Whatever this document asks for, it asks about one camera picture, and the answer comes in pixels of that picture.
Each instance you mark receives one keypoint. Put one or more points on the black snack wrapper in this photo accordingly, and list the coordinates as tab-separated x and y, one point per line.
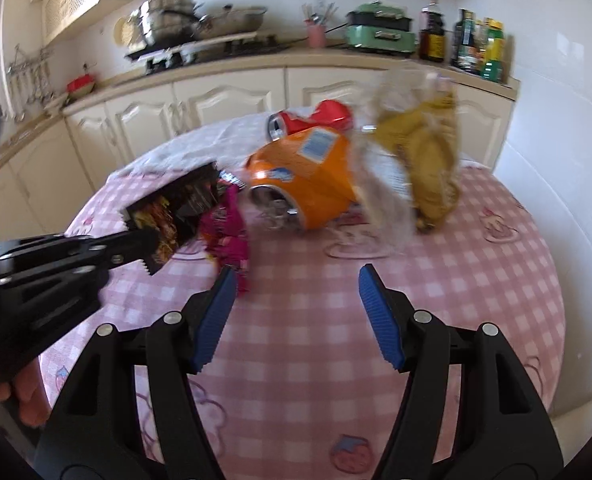
176	205

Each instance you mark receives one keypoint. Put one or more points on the black induction cooker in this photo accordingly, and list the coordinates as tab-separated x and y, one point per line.
151	51

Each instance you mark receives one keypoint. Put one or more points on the large brown oil bottle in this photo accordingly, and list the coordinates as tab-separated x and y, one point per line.
431	40

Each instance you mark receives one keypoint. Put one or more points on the crushed orange can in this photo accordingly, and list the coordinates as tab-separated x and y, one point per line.
316	180

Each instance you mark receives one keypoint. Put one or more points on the bunch of chopsticks and spoons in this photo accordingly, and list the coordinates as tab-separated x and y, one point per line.
318	12

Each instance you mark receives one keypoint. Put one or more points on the cream round perforated plate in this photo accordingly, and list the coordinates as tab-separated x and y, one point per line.
123	30

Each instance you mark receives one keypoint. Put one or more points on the green bottle yellow label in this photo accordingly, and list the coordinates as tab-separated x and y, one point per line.
493	55

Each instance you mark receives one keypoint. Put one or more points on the metal wall utensil rack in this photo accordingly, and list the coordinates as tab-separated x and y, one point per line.
31	57

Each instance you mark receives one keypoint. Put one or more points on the green electric cooker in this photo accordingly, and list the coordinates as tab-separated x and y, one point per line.
381	35

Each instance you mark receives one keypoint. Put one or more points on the stainless steel steamer pot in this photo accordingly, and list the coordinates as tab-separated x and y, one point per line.
166	20

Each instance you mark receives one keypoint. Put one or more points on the black gas stove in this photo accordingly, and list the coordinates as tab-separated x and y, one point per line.
236	50

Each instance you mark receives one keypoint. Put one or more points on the crushed red can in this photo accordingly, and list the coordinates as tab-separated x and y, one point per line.
326	112

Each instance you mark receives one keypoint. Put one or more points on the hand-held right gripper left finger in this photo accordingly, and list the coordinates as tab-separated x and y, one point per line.
216	315

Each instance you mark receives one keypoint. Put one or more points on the dark sauce bottle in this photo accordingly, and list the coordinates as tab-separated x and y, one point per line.
463	45

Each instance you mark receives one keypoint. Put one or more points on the steel wok with lid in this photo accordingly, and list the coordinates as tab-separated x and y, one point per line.
231	20

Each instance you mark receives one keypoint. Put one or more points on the pink utensil holder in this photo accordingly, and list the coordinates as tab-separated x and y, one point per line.
316	35

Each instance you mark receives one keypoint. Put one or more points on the person's left hand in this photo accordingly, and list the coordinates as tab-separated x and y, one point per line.
28	400

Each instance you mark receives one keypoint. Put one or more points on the magenta snack wrapper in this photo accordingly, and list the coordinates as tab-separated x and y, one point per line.
226	230

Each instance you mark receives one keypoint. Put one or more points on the wooden board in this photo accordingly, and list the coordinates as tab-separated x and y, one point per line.
226	39

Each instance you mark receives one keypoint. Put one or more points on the clear bag with banana peels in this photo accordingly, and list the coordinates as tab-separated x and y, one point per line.
426	170

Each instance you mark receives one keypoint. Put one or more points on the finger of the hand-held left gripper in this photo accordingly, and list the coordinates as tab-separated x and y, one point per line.
66	246
91	266

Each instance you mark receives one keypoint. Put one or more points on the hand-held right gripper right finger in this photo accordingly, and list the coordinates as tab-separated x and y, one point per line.
378	315

